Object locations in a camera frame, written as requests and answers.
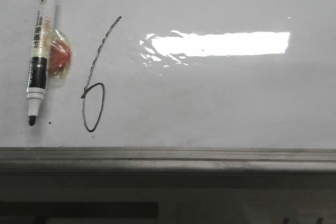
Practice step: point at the grey aluminium whiteboard frame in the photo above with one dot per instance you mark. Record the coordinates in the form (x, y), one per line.
(164, 160)

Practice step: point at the white whiteboard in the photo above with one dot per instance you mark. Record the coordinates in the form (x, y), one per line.
(177, 73)

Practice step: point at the red magnet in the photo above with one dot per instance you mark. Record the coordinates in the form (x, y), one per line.
(59, 60)

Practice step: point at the black and white whiteboard marker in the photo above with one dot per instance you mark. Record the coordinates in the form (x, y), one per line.
(39, 60)

